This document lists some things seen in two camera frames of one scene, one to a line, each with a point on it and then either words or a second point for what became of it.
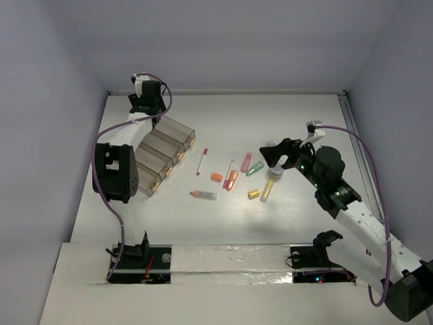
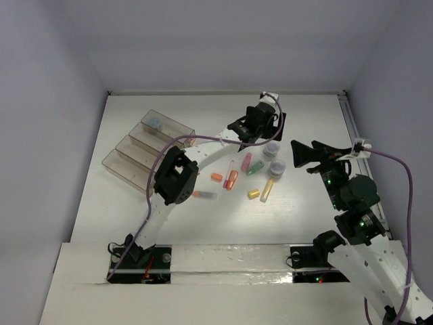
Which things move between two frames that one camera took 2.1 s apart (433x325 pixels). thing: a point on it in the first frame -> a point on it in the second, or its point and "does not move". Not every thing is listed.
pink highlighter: x=246 y=162 does not move
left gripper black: x=145 y=109 -> x=241 y=126
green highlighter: x=254 y=169 does not move
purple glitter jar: x=275 y=172 does not move
